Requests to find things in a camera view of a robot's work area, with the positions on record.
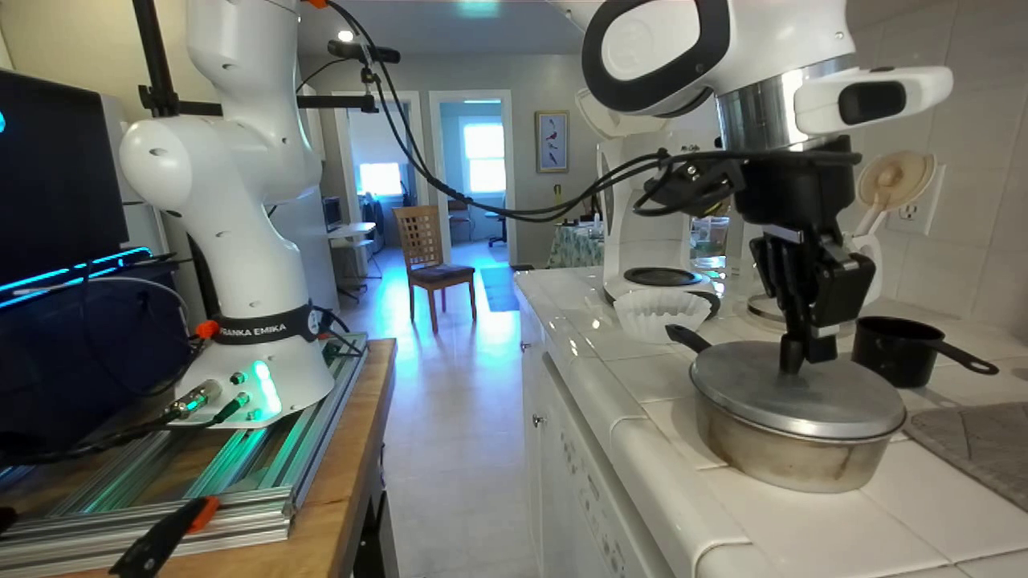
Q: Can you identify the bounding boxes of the dark blue bag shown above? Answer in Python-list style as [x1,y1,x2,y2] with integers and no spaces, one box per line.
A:
[0,264,202,464]

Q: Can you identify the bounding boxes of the cream round plug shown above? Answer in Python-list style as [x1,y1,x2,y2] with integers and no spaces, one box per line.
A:
[850,147,940,238]

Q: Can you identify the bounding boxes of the white coffee maker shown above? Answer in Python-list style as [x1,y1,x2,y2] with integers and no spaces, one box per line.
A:
[571,84,746,309]

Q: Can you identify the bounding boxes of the metal pot lid black knob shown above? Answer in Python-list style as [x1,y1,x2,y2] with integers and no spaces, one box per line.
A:
[685,337,911,443]

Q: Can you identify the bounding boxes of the small black measuring cup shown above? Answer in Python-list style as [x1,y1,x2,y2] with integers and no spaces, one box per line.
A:
[849,312,1001,390]

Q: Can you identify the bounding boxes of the white lower counter cabinet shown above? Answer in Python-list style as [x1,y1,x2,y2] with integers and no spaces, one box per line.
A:
[521,329,688,578]

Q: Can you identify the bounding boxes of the black camera mount rod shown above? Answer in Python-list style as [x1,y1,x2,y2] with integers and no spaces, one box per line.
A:
[127,0,385,121]

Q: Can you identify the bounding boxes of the black base cables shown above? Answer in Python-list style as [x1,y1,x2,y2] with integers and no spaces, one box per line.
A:
[0,384,253,469]

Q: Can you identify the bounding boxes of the blue floor rug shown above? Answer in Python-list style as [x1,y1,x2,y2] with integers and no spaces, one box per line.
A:
[476,264,523,313]

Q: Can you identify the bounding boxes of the gray dish mat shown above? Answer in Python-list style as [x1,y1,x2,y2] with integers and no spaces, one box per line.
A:
[896,399,1028,512]

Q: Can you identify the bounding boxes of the dark computer monitor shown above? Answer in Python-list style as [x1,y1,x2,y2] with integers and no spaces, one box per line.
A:
[0,67,134,294]

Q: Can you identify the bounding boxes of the white wall outlet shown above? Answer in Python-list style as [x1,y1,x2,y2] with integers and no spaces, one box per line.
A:
[879,158,951,240]

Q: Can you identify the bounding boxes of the black clamp orange handle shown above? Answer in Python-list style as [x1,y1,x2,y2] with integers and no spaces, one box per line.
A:
[105,490,224,578]

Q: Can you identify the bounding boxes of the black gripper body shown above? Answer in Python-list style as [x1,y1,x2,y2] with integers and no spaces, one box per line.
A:
[735,136,863,240]

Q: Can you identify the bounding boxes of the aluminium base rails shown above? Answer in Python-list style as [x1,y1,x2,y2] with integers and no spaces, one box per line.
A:
[0,350,370,552]

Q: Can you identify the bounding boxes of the metal pot black handle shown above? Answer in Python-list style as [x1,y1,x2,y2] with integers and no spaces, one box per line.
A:
[660,321,910,499]

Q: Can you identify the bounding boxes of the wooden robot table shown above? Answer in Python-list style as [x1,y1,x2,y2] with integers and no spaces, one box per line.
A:
[0,333,401,578]

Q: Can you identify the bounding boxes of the framed wall picture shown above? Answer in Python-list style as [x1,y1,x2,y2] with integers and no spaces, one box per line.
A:
[532,106,574,177]

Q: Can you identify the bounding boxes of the glass coffee carafe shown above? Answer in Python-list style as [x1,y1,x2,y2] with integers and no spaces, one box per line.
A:
[735,212,891,329]

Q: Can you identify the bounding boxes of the black stereo camera on mount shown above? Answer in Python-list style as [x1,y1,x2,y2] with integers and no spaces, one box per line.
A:
[323,35,405,67]

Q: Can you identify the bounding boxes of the light wooden lattice chair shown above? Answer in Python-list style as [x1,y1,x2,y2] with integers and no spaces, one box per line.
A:
[391,202,481,337]

